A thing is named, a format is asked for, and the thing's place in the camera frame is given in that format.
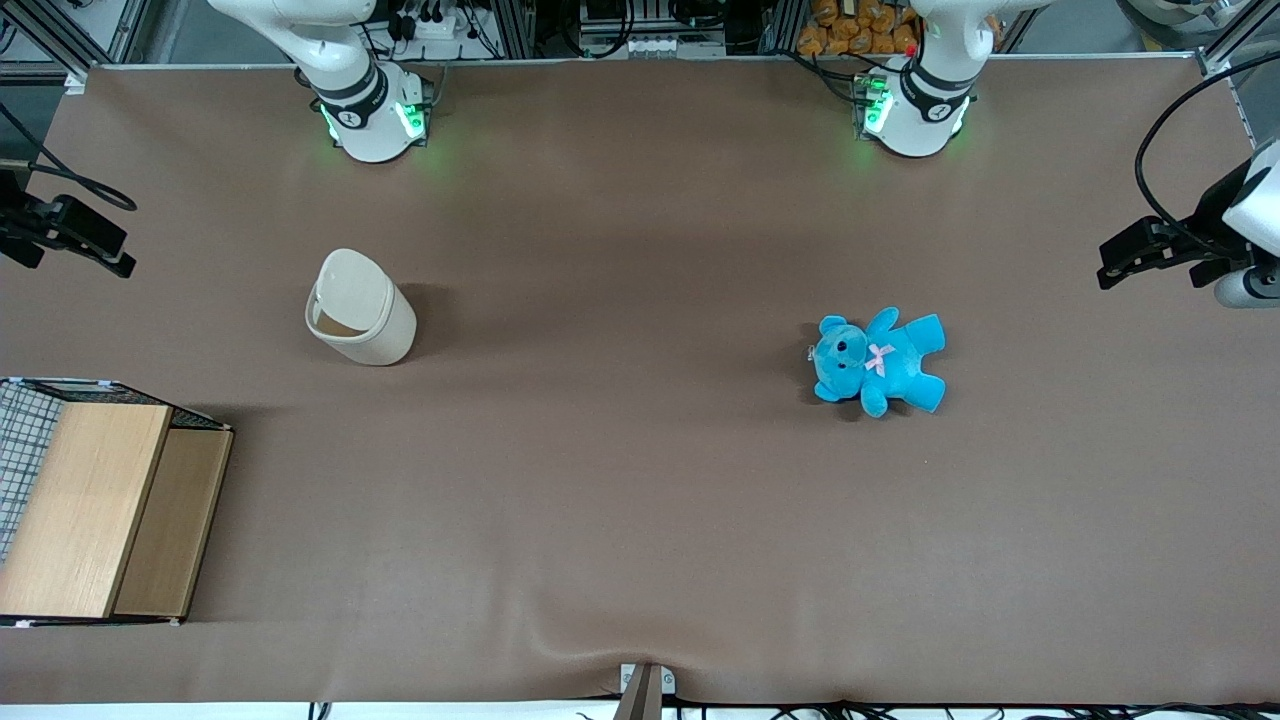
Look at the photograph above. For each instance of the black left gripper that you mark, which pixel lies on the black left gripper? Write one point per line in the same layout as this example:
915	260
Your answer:
1208	226

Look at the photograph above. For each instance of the metal table bracket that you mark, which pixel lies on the metal table bracket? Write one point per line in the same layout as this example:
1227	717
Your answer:
645	695

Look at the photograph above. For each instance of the white lidded trash can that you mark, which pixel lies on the white lidded trash can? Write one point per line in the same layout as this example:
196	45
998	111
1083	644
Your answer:
375	325

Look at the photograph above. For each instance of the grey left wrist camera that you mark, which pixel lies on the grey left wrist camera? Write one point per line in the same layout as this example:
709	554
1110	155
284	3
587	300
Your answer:
1245	288

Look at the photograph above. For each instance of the white power strip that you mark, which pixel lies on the white power strip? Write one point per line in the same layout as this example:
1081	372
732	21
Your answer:
430	27

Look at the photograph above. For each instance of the blue teddy bear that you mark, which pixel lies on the blue teddy bear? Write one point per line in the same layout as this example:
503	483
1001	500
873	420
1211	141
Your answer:
890	365

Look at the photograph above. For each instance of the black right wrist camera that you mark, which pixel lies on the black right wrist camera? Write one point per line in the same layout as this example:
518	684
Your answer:
20	252

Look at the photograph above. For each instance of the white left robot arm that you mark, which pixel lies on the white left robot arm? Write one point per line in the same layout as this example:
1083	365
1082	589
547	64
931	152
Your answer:
920	110

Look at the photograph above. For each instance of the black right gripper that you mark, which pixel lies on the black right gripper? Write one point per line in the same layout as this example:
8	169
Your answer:
22	222

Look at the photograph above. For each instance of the orange plush toy pile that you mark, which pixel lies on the orange plush toy pile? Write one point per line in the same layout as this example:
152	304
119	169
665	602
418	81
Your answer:
850	30

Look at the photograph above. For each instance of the light wooden shelf box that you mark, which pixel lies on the light wooden shelf box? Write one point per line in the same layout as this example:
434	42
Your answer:
90	500

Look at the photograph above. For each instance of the grey electronics box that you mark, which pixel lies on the grey electronics box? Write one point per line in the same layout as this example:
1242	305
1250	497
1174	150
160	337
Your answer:
650	40

